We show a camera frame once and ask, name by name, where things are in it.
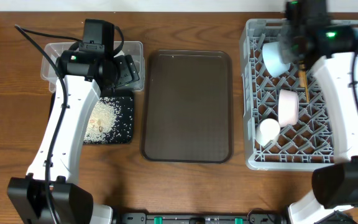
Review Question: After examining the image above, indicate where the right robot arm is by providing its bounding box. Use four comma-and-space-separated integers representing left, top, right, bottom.
280, 0, 358, 223

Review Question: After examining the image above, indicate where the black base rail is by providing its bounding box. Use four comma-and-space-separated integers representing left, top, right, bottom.
111, 210, 290, 224

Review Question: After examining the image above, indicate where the white cup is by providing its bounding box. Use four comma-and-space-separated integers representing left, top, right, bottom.
255, 118, 280, 147

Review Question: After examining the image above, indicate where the light blue rice bowl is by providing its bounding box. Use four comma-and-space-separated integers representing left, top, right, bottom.
262, 42, 290, 78

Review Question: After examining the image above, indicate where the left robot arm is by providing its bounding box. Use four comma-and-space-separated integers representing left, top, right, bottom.
7, 19, 139, 223

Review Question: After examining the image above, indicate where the black plastic tray bin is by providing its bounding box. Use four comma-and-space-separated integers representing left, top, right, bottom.
57, 90, 135, 144

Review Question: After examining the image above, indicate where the brown serving tray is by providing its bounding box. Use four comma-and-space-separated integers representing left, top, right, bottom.
140, 50, 234, 164

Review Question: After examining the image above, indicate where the clear plastic waste bin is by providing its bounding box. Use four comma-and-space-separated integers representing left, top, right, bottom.
40, 40, 145, 93

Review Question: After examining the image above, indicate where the spilled white rice pile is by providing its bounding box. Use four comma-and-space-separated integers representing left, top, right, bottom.
84, 96, 134, 144

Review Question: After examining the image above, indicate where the wooden chopstick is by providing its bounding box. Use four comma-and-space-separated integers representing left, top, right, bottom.
302, 73, 310, 103
298, 63, 307, 89

